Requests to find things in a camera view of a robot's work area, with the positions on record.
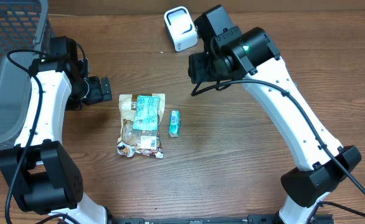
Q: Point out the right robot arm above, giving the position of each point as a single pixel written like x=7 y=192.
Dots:
x=253 y=60

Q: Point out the white barcode scanner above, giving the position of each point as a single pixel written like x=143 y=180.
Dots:
x=180 y=27

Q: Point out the grey plastic mesh basket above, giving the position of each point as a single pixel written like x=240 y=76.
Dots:
x=25 y=31

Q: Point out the green Kleenex tissue pack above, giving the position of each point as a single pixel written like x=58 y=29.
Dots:
x=175 y=124

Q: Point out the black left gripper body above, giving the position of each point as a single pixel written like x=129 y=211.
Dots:
x=90 y=92

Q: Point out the green wet wipes pack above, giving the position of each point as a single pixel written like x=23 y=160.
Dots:
x=146 y=118

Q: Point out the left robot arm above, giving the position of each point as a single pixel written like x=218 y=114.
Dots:
x=40 y=174

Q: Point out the colourful snack packet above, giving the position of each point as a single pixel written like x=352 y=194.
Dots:
x=131 y=151

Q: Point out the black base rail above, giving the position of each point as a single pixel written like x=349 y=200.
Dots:
x=251 y=219

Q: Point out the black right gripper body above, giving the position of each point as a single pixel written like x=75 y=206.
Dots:
x=195 y=68

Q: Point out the brown Pantree bag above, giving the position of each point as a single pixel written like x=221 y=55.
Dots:
x=134 y=137

